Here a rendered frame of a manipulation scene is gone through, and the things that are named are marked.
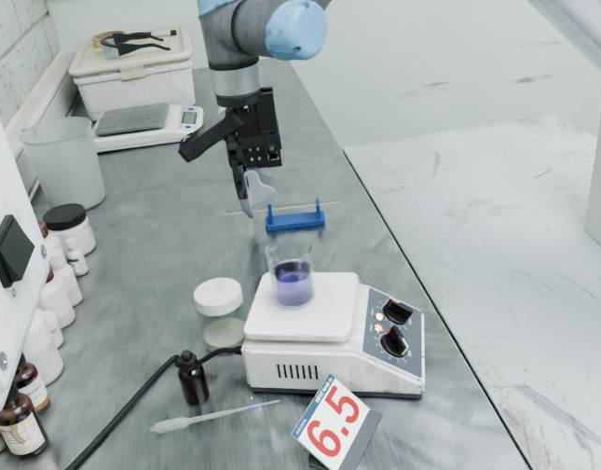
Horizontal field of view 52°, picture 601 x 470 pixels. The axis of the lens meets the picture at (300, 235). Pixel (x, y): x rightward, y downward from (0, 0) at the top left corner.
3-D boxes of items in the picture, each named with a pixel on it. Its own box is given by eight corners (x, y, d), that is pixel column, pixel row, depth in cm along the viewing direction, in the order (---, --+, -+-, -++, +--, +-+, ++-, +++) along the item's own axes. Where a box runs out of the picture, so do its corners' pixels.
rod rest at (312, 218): (324, 215, 107) (322, 197, 105) (325, 225, 104) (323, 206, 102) (266, 221, 107) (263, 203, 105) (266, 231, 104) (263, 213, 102)
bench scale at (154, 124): (202, 141, 143) (198, 121, 140) (88, 157, 142) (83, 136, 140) (205, 114, 159) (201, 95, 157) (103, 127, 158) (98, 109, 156)
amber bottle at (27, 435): (15, 436, 70) (-17, 373, 65) (50, 428, 71) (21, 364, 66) (9, 464, 67) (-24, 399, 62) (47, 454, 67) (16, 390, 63)
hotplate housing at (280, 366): (423, 326, 79) (423, 274, 75) (425, 403, 68) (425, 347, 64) (254, 323, 83) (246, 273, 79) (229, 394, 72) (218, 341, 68)
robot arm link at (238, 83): (206, 73, 88) (211, 58, 95) (211, 104, 90) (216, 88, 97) (258, 66, 88) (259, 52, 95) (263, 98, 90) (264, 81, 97)
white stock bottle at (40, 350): (71, 355, 82) (43, 283, 76) (53, 391, 76) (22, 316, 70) (24, 358, 82) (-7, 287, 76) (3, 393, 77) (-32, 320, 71)
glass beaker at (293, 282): (303, 320, 69) (294, 259, 65) (263, 308, 72) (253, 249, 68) (329, 291, 74) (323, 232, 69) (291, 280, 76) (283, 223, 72)
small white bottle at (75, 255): (82, 267, 100) (71, 234, 97) (91, 270, 99) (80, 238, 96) (70, 274, 99) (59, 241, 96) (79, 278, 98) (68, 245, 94)
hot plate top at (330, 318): (360, 277, 76) (359, 271, 76) (350, 342, 66) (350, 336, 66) (264, 277, 78) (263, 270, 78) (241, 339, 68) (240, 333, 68)
